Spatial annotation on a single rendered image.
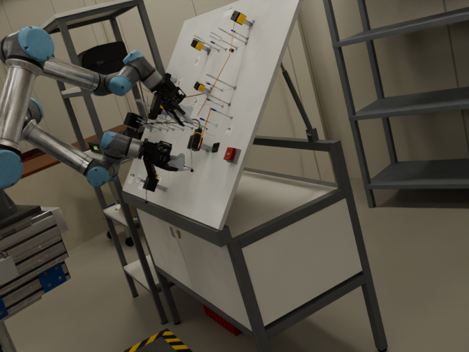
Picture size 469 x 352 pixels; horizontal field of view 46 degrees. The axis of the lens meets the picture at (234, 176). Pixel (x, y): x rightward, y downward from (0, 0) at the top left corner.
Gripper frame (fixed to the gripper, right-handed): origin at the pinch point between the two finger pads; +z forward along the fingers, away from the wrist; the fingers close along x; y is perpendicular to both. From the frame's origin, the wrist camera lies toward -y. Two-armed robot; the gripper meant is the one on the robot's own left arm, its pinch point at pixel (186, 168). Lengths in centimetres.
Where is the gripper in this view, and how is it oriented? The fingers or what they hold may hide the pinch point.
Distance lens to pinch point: 224.6
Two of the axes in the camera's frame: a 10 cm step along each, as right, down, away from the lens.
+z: 9.4, 2.9, 1.6
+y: 3.3, -7.8, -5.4
